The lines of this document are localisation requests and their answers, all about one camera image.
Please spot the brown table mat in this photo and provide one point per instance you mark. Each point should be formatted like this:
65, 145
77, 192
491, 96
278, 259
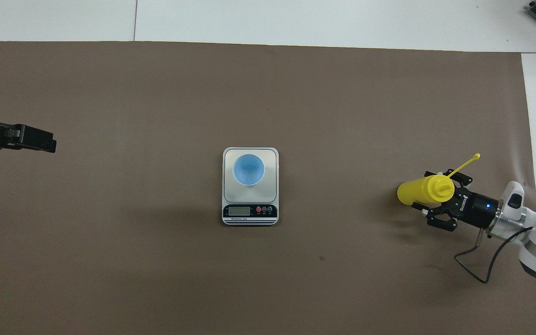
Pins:
249, 279

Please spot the silver digital kitchen scale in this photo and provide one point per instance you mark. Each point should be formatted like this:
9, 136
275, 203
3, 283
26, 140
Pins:
250, 204

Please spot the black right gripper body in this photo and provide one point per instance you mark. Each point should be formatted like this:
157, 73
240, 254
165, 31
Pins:
477, 209

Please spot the yellow squeeze bottle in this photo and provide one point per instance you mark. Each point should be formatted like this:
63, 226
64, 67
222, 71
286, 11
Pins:
419, 191

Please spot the light blue paper cup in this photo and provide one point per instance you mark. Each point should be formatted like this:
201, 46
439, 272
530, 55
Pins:
248, 170

